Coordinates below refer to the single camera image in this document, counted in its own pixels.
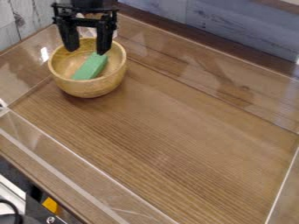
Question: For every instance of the clear acrylic corner bracket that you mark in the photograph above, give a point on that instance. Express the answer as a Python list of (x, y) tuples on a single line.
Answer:
[(115, 30)]

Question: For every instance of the clear acrylic front wall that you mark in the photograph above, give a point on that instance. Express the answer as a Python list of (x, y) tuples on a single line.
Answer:
[(79, 185)]

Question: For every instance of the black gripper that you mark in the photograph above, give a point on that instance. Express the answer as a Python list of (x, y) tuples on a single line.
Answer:
[(73, 13)]

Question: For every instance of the yellow label tag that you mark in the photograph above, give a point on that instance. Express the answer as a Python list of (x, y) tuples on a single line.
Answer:
[(51, 205)]

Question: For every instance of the green rectangular block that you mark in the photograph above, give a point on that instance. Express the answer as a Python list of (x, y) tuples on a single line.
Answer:
[(91, 67)]

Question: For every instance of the brown wooden bowl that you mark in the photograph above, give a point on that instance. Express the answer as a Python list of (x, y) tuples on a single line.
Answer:
[(63, 64)]

